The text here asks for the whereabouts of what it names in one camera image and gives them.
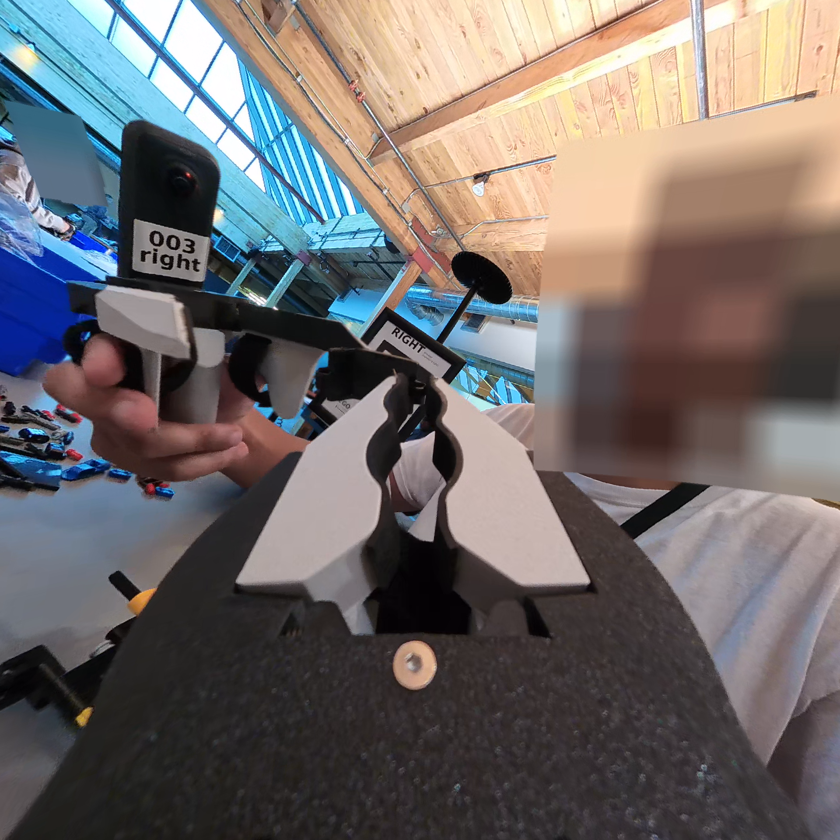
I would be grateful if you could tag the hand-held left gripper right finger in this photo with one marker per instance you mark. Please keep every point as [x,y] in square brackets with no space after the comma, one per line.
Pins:
[512,518]

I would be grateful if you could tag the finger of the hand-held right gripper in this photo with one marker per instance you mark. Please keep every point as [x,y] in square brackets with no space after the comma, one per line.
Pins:
[295,374]
[141,318]

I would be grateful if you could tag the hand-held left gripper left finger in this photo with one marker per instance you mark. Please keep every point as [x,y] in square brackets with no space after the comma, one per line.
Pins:
[308,518]

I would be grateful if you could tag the black gear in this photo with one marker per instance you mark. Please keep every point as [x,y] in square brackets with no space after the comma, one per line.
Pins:
[482,275]

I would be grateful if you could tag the person's right forearm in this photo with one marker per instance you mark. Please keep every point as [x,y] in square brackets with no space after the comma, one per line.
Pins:
[269,453]

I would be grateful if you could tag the pile of loose lego pieces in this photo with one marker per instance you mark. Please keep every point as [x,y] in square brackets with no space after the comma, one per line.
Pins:
[39,453]

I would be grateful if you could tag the person's right hand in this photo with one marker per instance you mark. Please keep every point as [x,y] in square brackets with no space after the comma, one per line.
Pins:
[151,446]

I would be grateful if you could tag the blue table cloth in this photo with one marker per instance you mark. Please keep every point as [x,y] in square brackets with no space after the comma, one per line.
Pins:
[33,308]

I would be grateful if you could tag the black framed white sign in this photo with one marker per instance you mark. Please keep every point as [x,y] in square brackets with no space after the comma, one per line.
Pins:
[410,341]

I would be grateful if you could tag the black and yellow knob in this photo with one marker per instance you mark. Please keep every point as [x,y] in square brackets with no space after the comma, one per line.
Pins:
[138,600]

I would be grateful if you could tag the person's white shirt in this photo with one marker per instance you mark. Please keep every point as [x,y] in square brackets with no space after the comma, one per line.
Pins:
[722,577]

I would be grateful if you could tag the ceiling spot lamp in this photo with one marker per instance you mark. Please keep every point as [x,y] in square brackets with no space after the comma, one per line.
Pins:
[481,187]

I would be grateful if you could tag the black tool with yellow tip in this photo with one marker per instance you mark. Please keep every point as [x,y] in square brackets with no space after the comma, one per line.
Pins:
[39,676]

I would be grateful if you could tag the silver ventilation duct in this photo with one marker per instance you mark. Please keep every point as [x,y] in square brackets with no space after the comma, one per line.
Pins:
[512,308]

